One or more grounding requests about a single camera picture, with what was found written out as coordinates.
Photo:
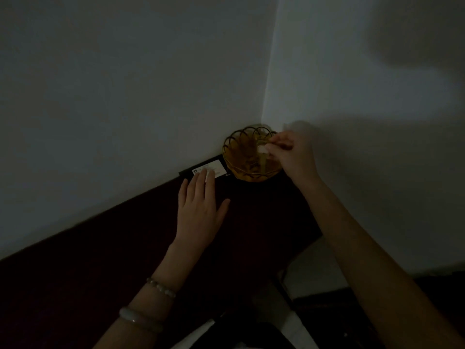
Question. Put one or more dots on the person's right hand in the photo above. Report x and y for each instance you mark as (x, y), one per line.
(296, 161)

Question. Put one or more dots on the person's left hand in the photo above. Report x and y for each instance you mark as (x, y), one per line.
(198, 218)

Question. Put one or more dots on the person's left middle finger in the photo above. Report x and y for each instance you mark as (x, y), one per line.
(201, 184)

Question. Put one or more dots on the person's left little finger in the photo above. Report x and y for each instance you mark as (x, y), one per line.
(182, 192)

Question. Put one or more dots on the person's left thumb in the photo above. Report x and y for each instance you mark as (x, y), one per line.
(223, 210)

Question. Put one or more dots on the person's right fingers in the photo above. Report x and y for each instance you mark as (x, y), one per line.
(279, 142)

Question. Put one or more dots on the person's right forearm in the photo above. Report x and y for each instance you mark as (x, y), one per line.
(367, 268)

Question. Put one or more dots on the person's left forearm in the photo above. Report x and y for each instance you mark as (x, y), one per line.
(145, 298)

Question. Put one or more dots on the white printed card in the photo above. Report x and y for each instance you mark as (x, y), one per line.
(214, 169)

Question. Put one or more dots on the black flat holder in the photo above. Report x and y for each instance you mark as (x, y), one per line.
(184, 172)

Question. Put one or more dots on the amber scalloped glass bowl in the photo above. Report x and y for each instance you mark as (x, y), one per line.
(243, 156)

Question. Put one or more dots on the pale jade bangle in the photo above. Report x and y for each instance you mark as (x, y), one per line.
(140, 319)

